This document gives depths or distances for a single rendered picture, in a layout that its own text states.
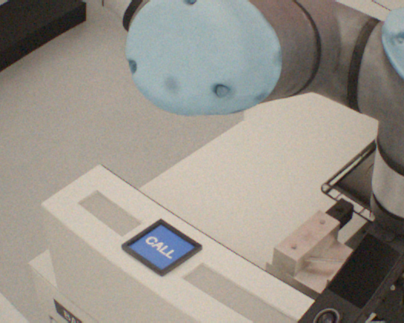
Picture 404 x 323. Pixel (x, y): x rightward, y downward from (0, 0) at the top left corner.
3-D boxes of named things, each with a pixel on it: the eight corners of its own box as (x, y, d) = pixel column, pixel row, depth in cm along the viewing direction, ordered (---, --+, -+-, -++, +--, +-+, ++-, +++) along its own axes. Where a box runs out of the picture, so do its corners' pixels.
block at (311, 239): (316, 227, 110) (319, 208, 108) (337, 239, 108) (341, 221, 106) (271, 264, 105) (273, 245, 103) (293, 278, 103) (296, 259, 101)
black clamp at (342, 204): (339, 211, 111) (342, 194, 110) (352, 218, 110) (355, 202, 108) (322, 226, 109) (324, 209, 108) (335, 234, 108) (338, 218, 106)
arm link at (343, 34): (208, -32, 62) (352, 18, 57) (278, -28, 71) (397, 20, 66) (179, 69, 64) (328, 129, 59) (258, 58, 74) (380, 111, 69)
